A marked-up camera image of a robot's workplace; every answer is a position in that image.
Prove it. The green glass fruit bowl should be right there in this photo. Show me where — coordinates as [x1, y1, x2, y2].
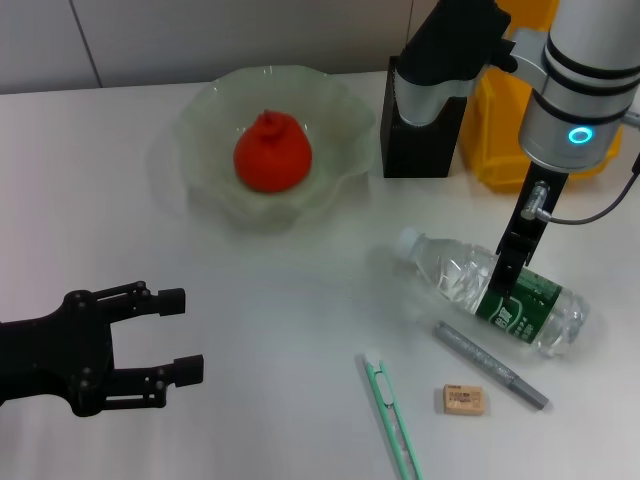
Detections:
[175, 65, 377, 234]

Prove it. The grey marker pen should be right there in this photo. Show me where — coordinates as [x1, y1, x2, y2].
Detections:
[433, 319, 550, 411]

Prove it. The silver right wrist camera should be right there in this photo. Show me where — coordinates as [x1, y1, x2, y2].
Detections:
[394, 0, 516, 126]

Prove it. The yellow plastic bin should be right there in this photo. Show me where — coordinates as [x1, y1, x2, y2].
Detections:
[458, 0, 626, 194]

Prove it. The clear green-label water bottle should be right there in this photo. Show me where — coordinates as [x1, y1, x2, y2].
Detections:
[394, 227, 590, 359]

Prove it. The red-orange fruit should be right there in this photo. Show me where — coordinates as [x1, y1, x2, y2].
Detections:
[233, 108, 314, 195]

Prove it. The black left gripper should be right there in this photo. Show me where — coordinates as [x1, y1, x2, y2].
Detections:
[0, 281, 205, 419]

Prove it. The grey right gripper cable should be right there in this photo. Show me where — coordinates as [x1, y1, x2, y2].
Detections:
[519, 154, 640, 225]

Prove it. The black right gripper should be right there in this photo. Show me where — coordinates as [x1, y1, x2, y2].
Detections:
[487, 162, 570, 300]

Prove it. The small beige eraser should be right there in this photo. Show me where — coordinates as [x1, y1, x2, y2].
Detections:
[442, 383, 485, 415]

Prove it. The black mesh pen holder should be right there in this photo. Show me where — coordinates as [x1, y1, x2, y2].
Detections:
[379, 55, 467, 180]

